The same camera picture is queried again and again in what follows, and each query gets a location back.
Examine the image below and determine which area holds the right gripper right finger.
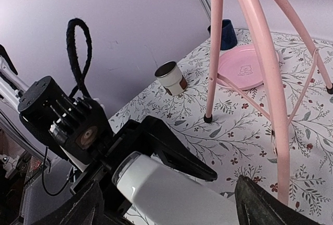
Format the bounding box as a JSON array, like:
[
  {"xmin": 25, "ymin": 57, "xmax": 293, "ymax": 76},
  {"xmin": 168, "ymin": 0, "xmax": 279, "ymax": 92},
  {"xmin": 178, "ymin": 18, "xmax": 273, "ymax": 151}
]
[{"xmin": 235, "ymin": 176, "xmax": 318, "ymax": 225}]

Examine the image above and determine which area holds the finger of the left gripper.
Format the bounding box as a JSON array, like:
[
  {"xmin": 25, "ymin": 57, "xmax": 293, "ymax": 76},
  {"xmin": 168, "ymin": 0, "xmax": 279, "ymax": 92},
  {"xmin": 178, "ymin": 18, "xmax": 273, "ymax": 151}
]
[{"xmin": 142, "ymin": 116, "xmax": 217, "ymax": 181}]

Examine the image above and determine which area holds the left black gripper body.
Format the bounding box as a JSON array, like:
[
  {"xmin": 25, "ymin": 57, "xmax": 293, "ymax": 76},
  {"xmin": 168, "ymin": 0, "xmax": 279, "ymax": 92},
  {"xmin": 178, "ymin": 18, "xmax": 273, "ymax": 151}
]
[{"xmin": 17, "ymin": 75, "xmax": 146, "ymax": 225}]

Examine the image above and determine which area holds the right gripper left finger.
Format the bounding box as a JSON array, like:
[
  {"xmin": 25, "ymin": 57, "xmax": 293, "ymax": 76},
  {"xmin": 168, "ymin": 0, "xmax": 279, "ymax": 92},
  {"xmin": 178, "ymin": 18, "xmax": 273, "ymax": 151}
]
[{"xmin": 34, "ymin": 180, "xmax": 104, "ymax": 224}]

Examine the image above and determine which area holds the white metronome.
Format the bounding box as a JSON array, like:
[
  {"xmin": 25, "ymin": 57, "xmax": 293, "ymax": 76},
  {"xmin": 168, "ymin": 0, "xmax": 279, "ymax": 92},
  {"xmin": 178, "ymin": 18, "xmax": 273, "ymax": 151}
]
[{"xmin": 112, "ymin": 152, "xmax": 239, "ymax": 224}]

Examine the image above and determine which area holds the pink music stand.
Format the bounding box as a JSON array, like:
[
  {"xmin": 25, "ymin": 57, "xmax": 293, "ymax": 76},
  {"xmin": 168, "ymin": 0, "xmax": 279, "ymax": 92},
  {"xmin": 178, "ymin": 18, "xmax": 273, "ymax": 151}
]
[{"xmin": 204, "ymin": 0, "xmax": 332, "ymax": 205}]

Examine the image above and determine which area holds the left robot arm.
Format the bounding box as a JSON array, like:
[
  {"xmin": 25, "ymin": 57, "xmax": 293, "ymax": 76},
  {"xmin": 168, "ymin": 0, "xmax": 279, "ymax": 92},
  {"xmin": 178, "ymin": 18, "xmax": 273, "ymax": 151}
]
[{"xmin": 1, "ymin": 48, "xmax": 217, "ymax": 224}]

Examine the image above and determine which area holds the paper coffee cup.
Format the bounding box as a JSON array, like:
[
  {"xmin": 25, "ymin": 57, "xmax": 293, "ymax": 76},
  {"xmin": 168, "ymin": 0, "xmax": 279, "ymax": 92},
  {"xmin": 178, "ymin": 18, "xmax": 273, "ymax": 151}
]
[{"xmin": 155, "ymin": 61, "xmax": 188, "ymax": 96}]

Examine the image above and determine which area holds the pink plate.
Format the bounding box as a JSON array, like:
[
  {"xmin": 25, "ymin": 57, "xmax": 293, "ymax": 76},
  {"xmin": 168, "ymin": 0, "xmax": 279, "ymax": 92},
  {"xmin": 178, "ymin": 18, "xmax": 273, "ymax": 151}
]
[{"xmin": 218, "ymin": 44, "xmax": 263, "ymax": 90}]

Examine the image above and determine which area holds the dark blue mug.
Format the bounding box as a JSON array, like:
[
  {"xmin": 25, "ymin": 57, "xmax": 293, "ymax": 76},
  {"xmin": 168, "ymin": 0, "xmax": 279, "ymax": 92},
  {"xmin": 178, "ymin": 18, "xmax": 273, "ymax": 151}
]
[{"xmin": 220, "ymin": 19, "xmax": 238, "ymax": 51}]

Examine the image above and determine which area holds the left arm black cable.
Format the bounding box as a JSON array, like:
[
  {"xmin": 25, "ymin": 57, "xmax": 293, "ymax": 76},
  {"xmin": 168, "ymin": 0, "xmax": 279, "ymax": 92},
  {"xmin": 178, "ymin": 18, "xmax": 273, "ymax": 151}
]
[{"xmin": 65, "ymin": 18, "xmax": 93, "ymax": 101}]

